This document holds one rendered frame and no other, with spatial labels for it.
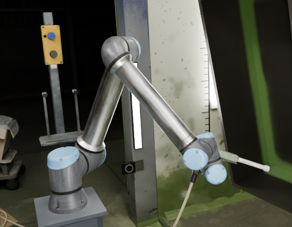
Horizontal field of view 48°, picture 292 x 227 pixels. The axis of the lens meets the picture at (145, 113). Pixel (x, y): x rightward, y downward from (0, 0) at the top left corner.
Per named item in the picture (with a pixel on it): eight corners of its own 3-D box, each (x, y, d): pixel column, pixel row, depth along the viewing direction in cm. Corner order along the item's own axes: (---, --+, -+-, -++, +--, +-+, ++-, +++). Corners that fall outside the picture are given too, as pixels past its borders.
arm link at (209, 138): (208, 135, 134) (217, 164, 135) (215, 129, 144) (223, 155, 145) (187, 140, 138) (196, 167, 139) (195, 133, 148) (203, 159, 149)
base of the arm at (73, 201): (50, 217, 148) (48, 197, 146) (46, 200, 165) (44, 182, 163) (92, 208, 155) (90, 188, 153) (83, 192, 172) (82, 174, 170)
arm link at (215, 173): (224, 160, 137) (231, 182, 138) (217, 154, 150) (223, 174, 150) (203, 166, 137) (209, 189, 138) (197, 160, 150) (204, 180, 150)
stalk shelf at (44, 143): (83, 132, 244) (83, 130, 244) (89, 139, 224) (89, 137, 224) (39, 138, 233) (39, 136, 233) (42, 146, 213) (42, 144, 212)
